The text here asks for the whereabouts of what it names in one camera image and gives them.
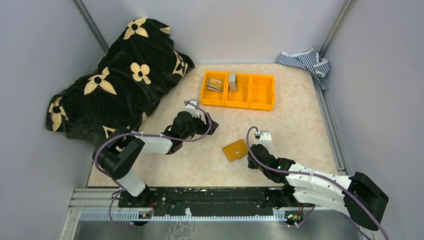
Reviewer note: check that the blue striped cloth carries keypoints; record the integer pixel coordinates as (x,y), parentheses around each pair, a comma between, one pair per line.
(311,61)

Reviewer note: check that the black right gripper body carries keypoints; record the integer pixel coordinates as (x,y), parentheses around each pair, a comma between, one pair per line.
(253,157)

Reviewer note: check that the grey box in bin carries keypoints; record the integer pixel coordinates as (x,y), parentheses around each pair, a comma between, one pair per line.
(232,82)

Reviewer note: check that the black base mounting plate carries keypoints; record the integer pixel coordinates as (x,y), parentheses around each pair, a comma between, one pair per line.
(211,201)

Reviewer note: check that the black floral blanket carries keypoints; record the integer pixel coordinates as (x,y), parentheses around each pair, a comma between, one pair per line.
(137,71)

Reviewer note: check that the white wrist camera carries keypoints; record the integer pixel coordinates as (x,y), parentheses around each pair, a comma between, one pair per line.
(263,138)
(191,106)

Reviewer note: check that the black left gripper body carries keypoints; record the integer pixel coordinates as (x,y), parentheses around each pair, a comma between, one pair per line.
(202,122)

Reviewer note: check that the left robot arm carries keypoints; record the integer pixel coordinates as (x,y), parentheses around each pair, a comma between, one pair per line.
(123,147)

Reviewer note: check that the tan leather card holder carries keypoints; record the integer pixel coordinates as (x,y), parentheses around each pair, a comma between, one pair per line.
(236,150)

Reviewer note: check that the aluminium frame rail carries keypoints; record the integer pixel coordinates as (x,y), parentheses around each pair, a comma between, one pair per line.
(101,204)

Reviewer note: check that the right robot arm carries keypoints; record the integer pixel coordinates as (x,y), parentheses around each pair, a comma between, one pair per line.
(356,196)

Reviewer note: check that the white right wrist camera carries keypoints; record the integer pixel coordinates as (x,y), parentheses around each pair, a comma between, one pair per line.
(263,138)

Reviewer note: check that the orange three-compartment bin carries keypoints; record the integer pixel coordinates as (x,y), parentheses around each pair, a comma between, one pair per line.
(254,91)

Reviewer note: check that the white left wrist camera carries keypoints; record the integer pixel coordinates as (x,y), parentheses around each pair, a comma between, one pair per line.
(191,106)

